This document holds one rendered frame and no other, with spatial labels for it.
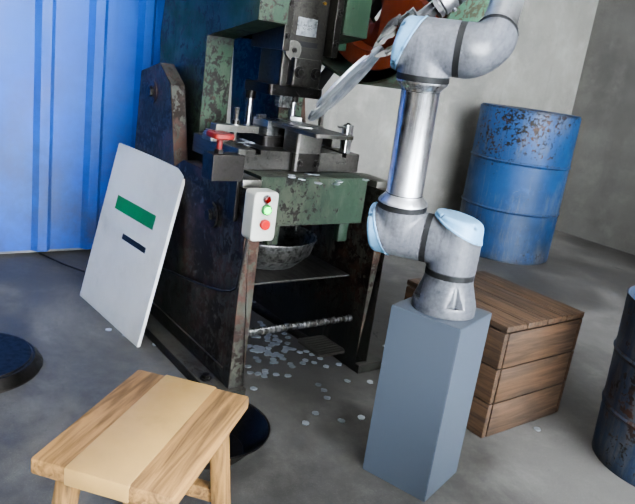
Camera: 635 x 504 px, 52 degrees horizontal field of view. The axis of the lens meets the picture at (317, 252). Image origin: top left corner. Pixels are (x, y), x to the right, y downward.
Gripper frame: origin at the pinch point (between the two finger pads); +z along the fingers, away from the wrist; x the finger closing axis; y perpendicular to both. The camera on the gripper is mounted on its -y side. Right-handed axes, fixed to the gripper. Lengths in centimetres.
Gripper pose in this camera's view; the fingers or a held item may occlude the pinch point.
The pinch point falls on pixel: (377, 51)
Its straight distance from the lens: 190.8
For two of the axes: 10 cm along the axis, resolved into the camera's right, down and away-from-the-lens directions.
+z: -7.9, 5.7, 1.9
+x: 6.1, 7.7, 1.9
